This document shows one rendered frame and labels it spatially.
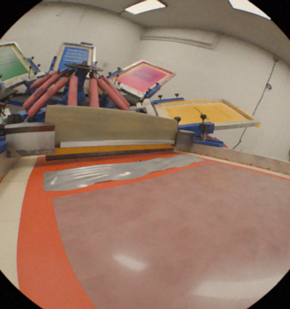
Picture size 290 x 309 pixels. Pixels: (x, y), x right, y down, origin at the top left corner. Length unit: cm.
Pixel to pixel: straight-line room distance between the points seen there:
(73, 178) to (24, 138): 11
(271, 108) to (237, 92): 63
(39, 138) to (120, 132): 16
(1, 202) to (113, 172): 15
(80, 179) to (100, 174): 3
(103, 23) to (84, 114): 428
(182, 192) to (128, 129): 19
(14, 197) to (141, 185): 15
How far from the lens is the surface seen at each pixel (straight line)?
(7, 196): 16
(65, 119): 25
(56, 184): 16
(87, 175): 18
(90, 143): 24
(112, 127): 27
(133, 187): 15
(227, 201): 15
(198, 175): 22
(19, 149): 24
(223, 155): 44
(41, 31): 442
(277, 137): 220
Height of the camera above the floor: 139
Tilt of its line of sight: 33 degrees down
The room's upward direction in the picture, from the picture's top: 28 degrees clockwise
